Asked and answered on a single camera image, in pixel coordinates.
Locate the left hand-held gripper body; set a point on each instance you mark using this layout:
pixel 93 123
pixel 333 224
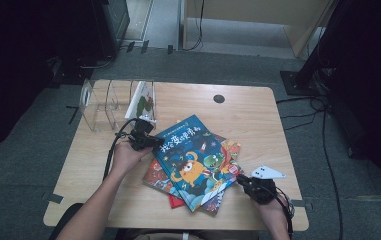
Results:
pixel 141 138

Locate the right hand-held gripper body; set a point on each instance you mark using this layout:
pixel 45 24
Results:
pixel 261 190

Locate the colourful animals picture book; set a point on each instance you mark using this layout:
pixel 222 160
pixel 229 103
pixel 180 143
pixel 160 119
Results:
pixel 154 178

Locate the white caterpillar picture book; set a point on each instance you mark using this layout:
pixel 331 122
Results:
pixel 141 100

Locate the blue monster picture book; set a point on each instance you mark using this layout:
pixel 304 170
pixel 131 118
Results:
pixel 191 160

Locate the clear acrylic book rack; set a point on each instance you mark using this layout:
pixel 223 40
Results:
pixel 104 106

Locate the person's left hand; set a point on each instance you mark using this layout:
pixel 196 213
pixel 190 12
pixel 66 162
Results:
pixel 126 158

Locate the person's right hand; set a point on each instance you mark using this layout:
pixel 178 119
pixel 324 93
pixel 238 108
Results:
pixel 274 211

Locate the grey tape strip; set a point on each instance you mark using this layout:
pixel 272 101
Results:
pixel 303 204
pixel 54 198

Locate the red book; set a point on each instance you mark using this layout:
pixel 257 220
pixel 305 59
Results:
pixel 175 201

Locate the crossed black tape mark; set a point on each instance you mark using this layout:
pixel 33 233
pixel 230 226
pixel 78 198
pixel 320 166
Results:
pixel 74 115

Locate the black tape strip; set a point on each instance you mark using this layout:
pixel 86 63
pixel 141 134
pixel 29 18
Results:
pixel 170 49
pixel 130 46
pixel 144 46

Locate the dark floor equipment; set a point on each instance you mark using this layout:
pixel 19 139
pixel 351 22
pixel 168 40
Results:
pixel 64 73

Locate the black metal stand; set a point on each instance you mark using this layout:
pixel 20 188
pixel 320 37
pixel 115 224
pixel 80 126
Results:
pixel 298 83

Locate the black cabinet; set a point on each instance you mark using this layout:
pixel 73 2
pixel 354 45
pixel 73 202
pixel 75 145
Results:
pixel 111 26

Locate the dark curtain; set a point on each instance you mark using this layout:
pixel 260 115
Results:
pixel 371 83
pixel 18 66

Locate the light wooden partition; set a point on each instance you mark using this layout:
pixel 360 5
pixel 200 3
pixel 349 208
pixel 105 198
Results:
pixel 261 10

